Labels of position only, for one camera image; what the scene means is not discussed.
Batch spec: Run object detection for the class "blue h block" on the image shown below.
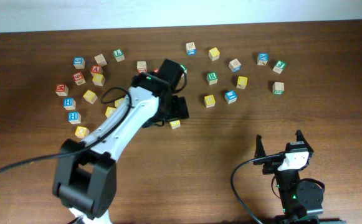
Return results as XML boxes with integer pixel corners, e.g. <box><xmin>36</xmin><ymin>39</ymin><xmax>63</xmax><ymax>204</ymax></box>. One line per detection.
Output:
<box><xmin>63</xmin><ymin>98</ymin><xmax>76</xmax><ymax>110</ymax></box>
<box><xmin>68</xmin><ymin>111</ymin><xmax>81</xmax><ymax>124</ymax></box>

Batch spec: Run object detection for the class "wooden block blue side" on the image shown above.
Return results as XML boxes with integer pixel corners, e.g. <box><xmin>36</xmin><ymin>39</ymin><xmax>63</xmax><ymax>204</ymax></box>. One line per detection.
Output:
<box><xmin>229</xmin><ymin>58</ymin><xmax>241</xmax><ymax>72</ymax></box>

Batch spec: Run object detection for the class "yellow block upper left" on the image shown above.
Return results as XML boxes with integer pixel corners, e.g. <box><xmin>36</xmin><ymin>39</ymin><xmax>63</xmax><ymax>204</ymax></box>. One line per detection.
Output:
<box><xmin>92</xmin><ymin>74</ymin><xmax>105</xmax><ymax>86</ymax></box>

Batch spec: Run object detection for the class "wooden block red edge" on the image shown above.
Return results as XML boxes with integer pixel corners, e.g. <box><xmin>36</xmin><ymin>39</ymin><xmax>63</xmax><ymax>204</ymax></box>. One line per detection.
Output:
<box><xmin>136</xmin><ymin>61</ymin><xmax>147</xmax><ymax>73</ymax></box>

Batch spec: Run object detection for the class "yellow block lower right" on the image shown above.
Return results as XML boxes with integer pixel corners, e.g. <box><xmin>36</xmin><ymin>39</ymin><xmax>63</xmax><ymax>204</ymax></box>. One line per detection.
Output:
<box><xmin>204</xmin><ymin>95</ymin><xmax>216</xmax><ymax>108</ymax></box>

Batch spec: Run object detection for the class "yellow C block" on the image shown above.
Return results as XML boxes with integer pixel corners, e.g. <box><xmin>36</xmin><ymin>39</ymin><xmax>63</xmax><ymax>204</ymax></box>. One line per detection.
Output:
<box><xmin>114</xmin><ymin>97</ymin><xmax>125</xmax><ymax>108</ymax></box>

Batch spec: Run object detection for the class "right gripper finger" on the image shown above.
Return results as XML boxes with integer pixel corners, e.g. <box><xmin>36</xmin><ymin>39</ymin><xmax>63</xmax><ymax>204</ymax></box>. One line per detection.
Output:
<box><xmin>254</xmin><ymin>134</ymin><xmax>266</xmax><ymax>159</ymax></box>
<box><xmin>295</xmin><ymin>129</ymin><xmax>313</xmax><ymax>152</ymax></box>

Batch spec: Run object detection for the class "blue E block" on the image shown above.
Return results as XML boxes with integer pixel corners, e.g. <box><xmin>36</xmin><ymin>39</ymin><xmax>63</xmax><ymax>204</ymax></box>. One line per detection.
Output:
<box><xmin>224</xmin><ymin>90</ymin><xmax>237</xmax><ymax>104</ymax></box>

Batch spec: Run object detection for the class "yellow S block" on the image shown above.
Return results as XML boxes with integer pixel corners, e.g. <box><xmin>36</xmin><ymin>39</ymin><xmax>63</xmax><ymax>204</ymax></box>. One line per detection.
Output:
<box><xmin>83</xmin><ymin>90</ymin><xmax>98</xmax><ymax>104</ymax></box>
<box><xmin>169</xmin><ymin>120</ymin><xmax>181</xmax><ymax>129</ymax></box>

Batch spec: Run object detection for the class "red M block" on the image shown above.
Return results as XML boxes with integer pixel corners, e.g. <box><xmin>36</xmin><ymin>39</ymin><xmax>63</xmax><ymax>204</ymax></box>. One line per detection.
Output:
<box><xmin>55</xmin><ymin>84</ymin><xmax>69</xmax><ymax>96</ymax></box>

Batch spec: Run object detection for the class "wooden block green edge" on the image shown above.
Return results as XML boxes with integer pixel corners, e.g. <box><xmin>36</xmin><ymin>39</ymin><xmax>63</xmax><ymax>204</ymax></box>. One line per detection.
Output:
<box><xmin>272</xmin><ymin>82</ymin><xmax>285</xmax><ymax>95</ymax></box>

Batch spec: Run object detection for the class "green R block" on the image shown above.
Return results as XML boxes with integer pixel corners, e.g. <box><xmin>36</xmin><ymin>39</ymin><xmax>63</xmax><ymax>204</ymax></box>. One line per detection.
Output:
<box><xmin>206</xmin><ymin>72</ymin><xmax>218</xmax><ymax>85</ymax></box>

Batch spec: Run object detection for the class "blue H block lower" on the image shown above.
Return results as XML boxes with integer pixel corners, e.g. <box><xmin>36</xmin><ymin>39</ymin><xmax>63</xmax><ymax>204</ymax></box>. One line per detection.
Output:
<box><xmin>68</xmin><ymin>111</ymin><xmax>81</xmax><ymax>124</ymax></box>

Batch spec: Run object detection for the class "green J block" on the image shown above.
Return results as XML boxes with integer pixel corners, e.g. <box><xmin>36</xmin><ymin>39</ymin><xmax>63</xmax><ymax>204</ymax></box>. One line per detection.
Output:
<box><xmin>272</xmin><ymin>60</ymin><xmax>287</xmax><ymax>74</ymax></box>

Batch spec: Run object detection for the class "green Z block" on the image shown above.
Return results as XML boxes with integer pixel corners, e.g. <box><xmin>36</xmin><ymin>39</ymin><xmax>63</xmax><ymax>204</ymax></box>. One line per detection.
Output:
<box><xmin>180</xmin><ymin>64</ymin><xmax>187</xmax><ymax>77</ymax></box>

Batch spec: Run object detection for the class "yellow block by V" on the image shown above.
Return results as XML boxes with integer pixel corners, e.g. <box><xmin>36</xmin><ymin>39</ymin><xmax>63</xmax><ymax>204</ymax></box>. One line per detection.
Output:
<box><xmin>105</xmin><ymin>106</ymin><xmax>116</xmax><ymax>118</ymax></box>

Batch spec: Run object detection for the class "plain wooden block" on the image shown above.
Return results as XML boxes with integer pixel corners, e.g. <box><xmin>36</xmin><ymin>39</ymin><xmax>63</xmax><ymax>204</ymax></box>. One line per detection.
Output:
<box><xmin>94</xmin><ymin>54</ymin><xmax>107</xmax><ymax>67</ymax></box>

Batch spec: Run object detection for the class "blue X block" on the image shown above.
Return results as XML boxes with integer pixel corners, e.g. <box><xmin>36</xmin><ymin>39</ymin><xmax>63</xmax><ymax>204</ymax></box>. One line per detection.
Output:
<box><xmin>257</xmin><ymin>53</ymin><xmax>269</xmax><ymax>65</ymax></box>

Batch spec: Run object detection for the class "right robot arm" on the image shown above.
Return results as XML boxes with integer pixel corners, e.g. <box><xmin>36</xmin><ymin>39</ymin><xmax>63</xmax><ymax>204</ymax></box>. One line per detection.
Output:
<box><xmin>253</xmin><ymin>130</ymin><xmax>325</xmax><ymax>223</ymax></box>

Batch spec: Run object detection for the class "red A block left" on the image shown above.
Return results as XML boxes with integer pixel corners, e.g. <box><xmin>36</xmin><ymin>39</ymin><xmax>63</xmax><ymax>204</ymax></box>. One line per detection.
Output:
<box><xmin>90</xmin><ymin>65</ymin><xmax>103</xmax><ymax>76</ymax></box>

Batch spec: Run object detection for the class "blue S block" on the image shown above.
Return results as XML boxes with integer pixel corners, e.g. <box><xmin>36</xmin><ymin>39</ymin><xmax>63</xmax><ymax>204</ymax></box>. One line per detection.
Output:
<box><xmin>73</xmin><ymin>57</ymin><xmax>85</xmax><ymax>69</ymax></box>

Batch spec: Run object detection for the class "red 6 block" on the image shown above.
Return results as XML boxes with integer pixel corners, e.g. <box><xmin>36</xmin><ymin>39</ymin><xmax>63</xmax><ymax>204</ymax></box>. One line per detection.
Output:
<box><xmin>72</xmin><ymin>72</ymin><xmax>86</xmax><ymax>85</ymax></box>

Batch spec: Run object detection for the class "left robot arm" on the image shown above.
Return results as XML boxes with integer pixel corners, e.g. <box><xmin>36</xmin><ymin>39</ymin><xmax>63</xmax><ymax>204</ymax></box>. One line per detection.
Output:
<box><xmin>52</xmin><ymin>59</ymin><xmax>189</xmax><ymax>223</ymax></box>

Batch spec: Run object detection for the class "yellow block top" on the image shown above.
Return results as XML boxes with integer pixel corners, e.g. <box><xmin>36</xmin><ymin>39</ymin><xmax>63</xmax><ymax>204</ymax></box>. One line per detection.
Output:
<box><xmin>208</xmin><ymin>47</ymin><xmax>220</xmax><ymax>61</ymax></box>

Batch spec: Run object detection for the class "green L block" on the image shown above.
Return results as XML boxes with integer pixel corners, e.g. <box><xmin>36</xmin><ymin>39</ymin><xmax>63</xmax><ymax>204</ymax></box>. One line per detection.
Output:
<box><xmin>113</xmin><ymin>49</ymin><xmax>125</xmax><ymax>62</ymax></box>

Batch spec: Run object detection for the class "blue H block upper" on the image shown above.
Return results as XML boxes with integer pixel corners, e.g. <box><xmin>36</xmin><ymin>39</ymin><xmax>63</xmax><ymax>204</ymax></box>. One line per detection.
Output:
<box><xmin>63</xmin><ymin>98</ymin><xmax>76</xmax><ymax>110</ymax></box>

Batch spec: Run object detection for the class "yellow O block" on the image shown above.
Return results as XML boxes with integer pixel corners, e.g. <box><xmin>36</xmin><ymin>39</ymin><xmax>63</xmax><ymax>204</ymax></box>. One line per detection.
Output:
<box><xmin>75</xmin><ymin>126</ymin><xmax>90</xmax><ymax>139</ymax></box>

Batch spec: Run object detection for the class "wooden block blue edge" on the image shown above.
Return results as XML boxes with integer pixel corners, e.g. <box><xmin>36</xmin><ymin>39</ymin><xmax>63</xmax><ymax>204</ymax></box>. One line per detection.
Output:
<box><xmin>186</xmin><ymin>42</ymin><xmax>196</xmax><ymax>55</ymax></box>

